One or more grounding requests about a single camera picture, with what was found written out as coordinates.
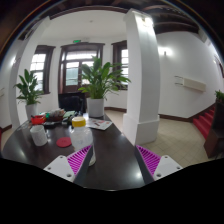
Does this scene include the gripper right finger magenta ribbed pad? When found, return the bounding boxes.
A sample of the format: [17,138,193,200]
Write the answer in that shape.
[135,145,182,184]

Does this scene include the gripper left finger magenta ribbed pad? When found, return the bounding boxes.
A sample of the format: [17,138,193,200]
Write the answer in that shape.
[44,145,93,186]

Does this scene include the clear bottle with yellow cap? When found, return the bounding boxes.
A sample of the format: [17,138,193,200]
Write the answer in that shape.
[69,116,97,167]

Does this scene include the white square pillar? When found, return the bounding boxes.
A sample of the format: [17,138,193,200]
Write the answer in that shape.
[123,9,160,145]

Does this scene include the white ceramic mug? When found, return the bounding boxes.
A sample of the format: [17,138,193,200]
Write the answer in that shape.
[30,125,47,146]

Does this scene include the printed paper leaflet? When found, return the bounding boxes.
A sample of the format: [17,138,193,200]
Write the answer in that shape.
[86,118,112,130]

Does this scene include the basket of assorted items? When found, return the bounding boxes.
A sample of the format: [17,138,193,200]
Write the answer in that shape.
[46,109,65,122]

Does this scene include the red container on table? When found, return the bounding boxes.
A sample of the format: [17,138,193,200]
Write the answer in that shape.
[31,115,46,125]

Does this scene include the black office chair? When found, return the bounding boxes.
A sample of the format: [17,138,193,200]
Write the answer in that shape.
[58,92,86,113]

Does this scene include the red carpeted stairs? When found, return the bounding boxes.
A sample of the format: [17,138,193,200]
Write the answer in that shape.
[193,108,215,138]

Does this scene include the small potted plant white pot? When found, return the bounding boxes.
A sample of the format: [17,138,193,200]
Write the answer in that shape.
[14,69,43,120]

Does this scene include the large potted plant white pot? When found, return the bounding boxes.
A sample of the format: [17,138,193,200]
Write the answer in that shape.
[79,56,131,118]

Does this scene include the left dark-framed window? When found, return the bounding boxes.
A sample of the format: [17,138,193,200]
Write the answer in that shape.
[30,45,55,94]

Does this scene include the dark-framed window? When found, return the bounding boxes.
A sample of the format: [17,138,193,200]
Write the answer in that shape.
[112,40,129,90]
[30,45,55,94]

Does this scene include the dark wooden double door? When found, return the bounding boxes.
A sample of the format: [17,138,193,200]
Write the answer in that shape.
[58,42,104,94]

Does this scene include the right dark-framed window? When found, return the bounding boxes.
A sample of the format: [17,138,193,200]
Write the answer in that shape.
[112,40,129,90]

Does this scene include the green exit sign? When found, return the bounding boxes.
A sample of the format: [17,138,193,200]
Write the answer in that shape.
[73,40,81,44]

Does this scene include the wall lamp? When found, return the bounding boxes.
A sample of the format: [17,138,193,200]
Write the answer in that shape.
[158,47,173,56]

